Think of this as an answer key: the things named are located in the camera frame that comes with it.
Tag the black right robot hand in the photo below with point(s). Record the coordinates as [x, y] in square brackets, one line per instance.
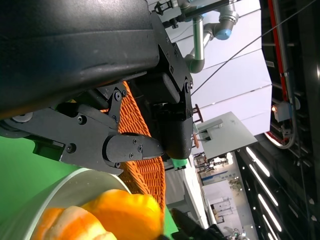
[190, 225]

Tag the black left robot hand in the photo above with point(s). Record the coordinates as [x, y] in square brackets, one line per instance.
[75, 50]

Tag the grey-green bowl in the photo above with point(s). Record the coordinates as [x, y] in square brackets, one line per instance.
[75, 185]

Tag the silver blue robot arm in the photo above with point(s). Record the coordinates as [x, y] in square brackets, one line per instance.
[198, 37]

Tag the orange wicker basket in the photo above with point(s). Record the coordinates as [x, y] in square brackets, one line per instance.
[150, 175]

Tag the grey metal stand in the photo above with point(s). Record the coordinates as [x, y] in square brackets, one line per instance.
[230, 135]

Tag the orange white striped bun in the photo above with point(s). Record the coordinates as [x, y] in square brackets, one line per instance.
[67, 225]

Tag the green tablecloth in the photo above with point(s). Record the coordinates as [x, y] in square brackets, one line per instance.
[20, 162]

